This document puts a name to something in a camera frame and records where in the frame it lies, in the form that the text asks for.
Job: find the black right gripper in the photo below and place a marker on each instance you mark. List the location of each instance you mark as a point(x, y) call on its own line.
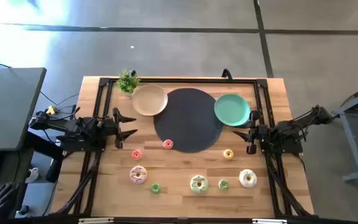
point(259, 133)

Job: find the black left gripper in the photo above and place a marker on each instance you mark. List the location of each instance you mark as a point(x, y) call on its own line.
point(112, 127)

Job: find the small red donut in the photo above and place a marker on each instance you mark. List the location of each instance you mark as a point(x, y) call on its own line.
point(133, 156)

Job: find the small yellow donut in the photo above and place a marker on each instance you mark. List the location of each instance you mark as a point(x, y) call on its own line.
point(225, 156)
point(165, 146)

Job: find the large pink donut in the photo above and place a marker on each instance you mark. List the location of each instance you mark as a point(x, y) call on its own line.
point(133, 178)

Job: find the large white donut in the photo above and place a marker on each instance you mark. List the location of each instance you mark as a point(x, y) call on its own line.
point(243, 183)

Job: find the small green donut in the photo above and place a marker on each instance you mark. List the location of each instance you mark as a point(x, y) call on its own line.
point(221, 186)
point(153, 189)

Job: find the large green donut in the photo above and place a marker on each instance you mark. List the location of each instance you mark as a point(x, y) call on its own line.
point(194, 187)

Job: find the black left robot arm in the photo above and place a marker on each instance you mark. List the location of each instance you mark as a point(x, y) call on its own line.
point(61, 124)

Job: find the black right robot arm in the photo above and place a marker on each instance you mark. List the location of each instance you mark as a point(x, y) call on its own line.
point(291, 127)

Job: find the teal round plate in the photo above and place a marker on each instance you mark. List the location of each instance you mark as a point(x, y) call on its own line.
point(232, 109)

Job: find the beige round plate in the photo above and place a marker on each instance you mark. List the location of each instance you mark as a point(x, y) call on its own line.
point(149, 100)

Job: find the small green potted plant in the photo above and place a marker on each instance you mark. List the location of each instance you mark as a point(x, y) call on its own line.
point(127, 81)

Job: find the black round placemat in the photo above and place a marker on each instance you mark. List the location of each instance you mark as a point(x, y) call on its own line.
point(188, 121)

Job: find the black desk support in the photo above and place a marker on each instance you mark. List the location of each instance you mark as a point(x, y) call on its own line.
point(42, 146)

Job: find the white cup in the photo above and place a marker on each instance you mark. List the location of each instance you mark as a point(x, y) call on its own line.
point(32, 175)

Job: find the grey desk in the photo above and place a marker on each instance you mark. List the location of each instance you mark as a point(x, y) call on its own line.
point(8, 105)

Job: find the person's hand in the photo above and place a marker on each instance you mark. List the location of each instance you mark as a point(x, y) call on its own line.
point(0, 202)

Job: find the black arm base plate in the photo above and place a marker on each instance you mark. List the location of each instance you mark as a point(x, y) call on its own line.
point(76, 149)
point(291, 149)

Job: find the black curved bracket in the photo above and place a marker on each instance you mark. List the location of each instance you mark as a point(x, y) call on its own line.
point(227, 74)

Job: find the black aluminium frame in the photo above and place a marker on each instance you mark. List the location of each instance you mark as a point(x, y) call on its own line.
point(182, 80)

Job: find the silver metal bracket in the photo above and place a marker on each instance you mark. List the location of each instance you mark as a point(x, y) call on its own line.
point(269, 221)
point(95, 221)

